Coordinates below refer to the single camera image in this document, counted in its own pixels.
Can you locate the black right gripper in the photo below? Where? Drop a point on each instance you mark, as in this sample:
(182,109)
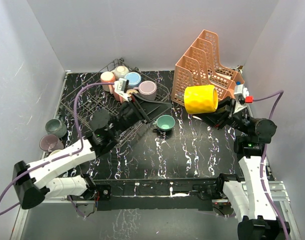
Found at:
(222,115)

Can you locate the lilac ceramic mug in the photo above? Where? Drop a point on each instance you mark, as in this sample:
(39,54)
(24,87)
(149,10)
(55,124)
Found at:
(148,90)

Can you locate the grey green mug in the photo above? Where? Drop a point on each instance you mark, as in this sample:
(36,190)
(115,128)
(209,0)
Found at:
(56,127)

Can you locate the grey wire dish rack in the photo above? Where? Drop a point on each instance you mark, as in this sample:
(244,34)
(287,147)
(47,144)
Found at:
(96,98)

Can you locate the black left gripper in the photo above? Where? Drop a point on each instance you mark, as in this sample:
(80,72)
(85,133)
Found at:
(149,109)

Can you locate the peach plastic file organizer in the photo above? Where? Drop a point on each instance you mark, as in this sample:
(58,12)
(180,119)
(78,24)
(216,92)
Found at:
(200,65)

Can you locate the teal green cup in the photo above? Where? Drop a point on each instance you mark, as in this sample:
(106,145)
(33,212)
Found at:
(164,123)

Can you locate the yellow mug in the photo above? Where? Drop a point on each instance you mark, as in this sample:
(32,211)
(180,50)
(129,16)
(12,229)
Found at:
(201,99)

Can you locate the blue mug cream inside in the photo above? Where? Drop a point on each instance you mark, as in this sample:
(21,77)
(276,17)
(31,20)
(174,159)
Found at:
(54,152)

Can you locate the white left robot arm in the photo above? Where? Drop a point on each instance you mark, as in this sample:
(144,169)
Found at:
(36,181)

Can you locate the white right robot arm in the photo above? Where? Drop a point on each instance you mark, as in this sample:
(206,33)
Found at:
(250,198)

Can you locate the white speckled ceramic mug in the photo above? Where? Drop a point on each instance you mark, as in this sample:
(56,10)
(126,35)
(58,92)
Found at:
(120,72)

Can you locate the tan brown mug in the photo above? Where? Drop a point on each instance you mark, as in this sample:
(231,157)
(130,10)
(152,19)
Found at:
(130,92)

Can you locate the pink mug white inside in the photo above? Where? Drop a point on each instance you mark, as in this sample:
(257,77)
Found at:
(117,96)

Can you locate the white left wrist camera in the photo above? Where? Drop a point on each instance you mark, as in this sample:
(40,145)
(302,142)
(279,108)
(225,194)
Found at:
(123,84)

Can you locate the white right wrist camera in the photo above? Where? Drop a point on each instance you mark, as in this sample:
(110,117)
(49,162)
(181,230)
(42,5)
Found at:
(242,98)

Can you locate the cream pink speckled mug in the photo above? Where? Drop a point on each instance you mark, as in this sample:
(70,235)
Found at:
(107,77)

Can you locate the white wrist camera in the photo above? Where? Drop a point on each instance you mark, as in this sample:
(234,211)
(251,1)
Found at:
(242,98)
(123,84)

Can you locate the mauve pink mug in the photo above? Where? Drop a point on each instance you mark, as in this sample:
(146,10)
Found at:
(50,143)

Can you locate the light blue textured mug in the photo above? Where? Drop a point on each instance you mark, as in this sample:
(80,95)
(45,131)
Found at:
(134,79)

